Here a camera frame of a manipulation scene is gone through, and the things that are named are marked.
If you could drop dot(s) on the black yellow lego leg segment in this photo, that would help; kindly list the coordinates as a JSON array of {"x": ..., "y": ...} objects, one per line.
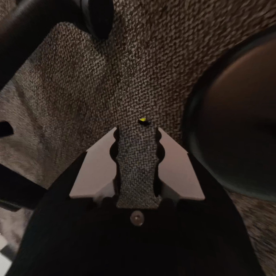
[{"x": 143, "y": 120}]

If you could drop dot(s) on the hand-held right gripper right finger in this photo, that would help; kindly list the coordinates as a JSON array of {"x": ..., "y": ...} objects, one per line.
[{"x": 181, "y": 172}]

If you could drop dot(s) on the dark round wheel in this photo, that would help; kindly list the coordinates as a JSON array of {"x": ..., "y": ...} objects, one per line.
[{"x": 237, "y": 118}]

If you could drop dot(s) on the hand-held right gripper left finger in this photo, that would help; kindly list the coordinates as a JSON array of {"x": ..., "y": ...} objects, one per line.
[{"x": 92, "y": 172}]

